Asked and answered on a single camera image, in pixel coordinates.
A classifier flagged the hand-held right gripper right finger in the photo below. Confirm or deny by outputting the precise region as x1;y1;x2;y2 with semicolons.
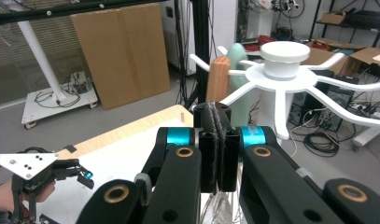
215;102;268;193

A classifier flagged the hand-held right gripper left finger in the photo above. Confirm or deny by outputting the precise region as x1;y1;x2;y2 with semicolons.
165;102;222;194

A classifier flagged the mesh strainer with wooden handle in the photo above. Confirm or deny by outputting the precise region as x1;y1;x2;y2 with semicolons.
200;55;234;224

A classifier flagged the whisk with mint green handle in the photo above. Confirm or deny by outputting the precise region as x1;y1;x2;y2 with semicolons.
226;42;255;127

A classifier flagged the white utensil stand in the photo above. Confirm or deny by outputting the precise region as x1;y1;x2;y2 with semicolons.
189;41;380;141

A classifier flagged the white foam mat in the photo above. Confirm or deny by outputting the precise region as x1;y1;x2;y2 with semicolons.
37;118;199;224

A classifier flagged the white wheeled pole stand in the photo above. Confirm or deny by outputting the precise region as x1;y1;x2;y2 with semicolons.
18;20;99;130

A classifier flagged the black computer tower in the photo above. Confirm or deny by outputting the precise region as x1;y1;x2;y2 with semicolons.
326;83;356;132
291;69;335;125

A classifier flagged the brown cardboard sheet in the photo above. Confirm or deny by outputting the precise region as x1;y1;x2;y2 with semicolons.
70;3;172;111

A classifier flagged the white floor stand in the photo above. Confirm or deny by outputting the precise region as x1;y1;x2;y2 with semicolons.
350;124;380;147

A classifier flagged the black bar with white knobs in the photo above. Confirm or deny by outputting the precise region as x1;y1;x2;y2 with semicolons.
0;0;167;26

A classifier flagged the black metal shelf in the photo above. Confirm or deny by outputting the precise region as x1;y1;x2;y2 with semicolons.
312;0;380;49

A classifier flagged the black cable coil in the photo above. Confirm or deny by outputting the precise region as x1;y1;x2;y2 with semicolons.
303;132;340;159

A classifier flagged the black metal frame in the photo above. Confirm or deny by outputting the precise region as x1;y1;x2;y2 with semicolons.
190;0;211;108

